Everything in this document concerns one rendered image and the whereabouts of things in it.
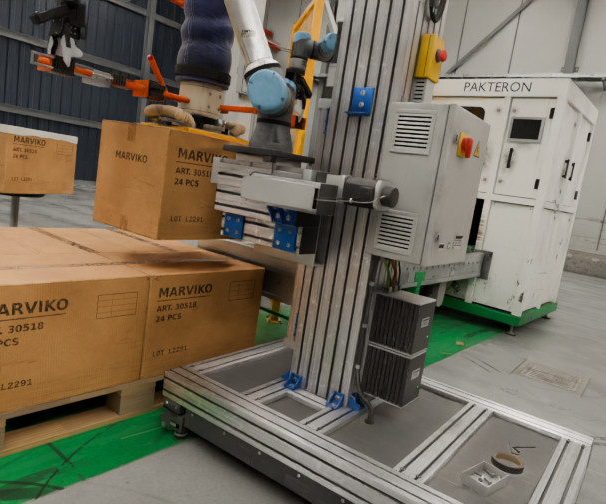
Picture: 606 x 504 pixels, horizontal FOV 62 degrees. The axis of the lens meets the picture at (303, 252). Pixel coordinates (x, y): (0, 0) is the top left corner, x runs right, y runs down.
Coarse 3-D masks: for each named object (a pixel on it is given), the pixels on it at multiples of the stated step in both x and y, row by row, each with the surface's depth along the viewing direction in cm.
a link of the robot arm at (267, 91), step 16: (224, 0) 149; (240, 0) 147; (240, 16) 147; (256, 16) 149; (240, 32) 148; (256, 32) 148; (240, 48) 151; (256, 48) 148; (256, 64) 147; (272, 64) 148; (256, 80) 146; (272, 80) 146; (256, 96) 147; (272, 96) 147; (288, 96) 153; (272, 112) 152
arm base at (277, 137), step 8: (264, 120) 163; (272, 120) 162; (280, 120) 163; (256, 128) 165; (264, 128) 163; (272, 128) 162; (280, 128) 163; (288, 128) 166; (256, 136) 163; (264, 136) 162; (272, 136) 163; (280, 136) 163; (288, 136) 165; (248, 144) 167; (256, 144) 163; (264, 144) 162; (272, 144) 162; (280, 144) 162; (288, 144) 165; (288, 152) 165
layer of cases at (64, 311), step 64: (0, 256) 175; (64, 256) 190; (128, 256) 208; (192, 256) 229; (0, 320) 144; (64, 320) 159; (128, 320) 177; (192, 320) 200; (256, 320) 230; (0, 384) 148; (64, 384) 164
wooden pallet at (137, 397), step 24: (120, 384) 180; (144, 384) 188; (24, 408) 155; (48, 408) 161; (96, 408) 185; (120, 408) 182; (144, 408) 191; (0, 432) 151; (24, 432) 164; (48, 432) 166; (72, 432) 169; (0, 456) 152
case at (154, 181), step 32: (128, 128) 186; (160, 128) 176; (128, 160) 187; (160, 160) 177; (192, 160) 185; (96, 192) 199; (128, 192) 188; (160, 192) 177; (192, 192) 188; (128, 224) 188; (160, 224) 180; (192, 224) 192
